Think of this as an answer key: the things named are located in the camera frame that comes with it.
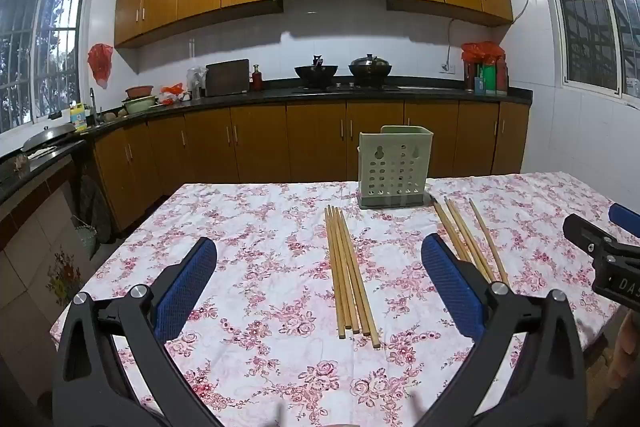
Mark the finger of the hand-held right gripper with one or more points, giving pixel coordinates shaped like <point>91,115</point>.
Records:
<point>627,219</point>
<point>582,229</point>

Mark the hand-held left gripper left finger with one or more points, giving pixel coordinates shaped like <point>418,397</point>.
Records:
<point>187,287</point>

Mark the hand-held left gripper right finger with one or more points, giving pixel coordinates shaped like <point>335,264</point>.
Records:
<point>450,287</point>

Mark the wooden chopstick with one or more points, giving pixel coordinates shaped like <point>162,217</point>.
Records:
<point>487,239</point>
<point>356,277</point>
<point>465,234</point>
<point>352,277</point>
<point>445,222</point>
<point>345,277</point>
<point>360,277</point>
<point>335,277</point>
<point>471,234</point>

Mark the green perforated utensil holder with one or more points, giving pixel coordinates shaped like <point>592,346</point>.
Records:
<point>395,167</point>

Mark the person's right forearm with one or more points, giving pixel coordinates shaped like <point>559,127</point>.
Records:
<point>627,347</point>

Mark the pink floral tablecloth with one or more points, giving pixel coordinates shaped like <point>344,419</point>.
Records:
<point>270,307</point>

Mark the brown lower kitchen cabinets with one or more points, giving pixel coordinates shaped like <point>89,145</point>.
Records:
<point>260,142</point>

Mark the small blue box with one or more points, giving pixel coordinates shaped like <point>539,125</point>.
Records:
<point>479,86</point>

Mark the green box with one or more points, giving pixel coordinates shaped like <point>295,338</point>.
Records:
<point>489,79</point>

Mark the pale green basin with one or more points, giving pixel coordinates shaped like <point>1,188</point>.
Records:
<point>140,105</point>

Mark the orange plastic bag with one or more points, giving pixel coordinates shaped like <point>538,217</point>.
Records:
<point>172,91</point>

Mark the yellow detergent bottle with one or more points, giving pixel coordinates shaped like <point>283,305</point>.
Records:
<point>78,119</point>

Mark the red-brown basin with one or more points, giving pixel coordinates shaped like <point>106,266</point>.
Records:
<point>139,92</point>

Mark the metal faucet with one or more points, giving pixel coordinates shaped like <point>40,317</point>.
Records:
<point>93,107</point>

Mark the red plastic bag over bottles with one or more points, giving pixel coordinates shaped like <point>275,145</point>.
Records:
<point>482,52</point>

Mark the clear plastic bag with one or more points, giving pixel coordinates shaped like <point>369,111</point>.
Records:
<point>196,82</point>

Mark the metal pan lid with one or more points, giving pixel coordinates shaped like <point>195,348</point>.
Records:
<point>47,136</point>

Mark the black kitchen countertop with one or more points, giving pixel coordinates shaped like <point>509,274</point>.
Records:
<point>280,96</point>

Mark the dark cutting board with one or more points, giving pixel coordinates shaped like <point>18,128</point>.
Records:
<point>227,78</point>

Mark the red sauce bottle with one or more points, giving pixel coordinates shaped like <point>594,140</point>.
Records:
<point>257,79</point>

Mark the black wok with lid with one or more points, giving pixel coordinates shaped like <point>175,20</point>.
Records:
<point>370,69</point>

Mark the red plastic bag on hook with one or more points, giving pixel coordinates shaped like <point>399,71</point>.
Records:
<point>100,62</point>

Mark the black open wok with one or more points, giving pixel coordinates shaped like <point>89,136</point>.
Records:
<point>315,74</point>

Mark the barred window with trees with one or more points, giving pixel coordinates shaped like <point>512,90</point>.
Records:
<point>40,52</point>

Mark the white wall socket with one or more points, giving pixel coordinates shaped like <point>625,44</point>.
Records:
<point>447,68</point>

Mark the barred window with white frame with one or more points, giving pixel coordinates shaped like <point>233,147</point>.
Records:
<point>595,7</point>

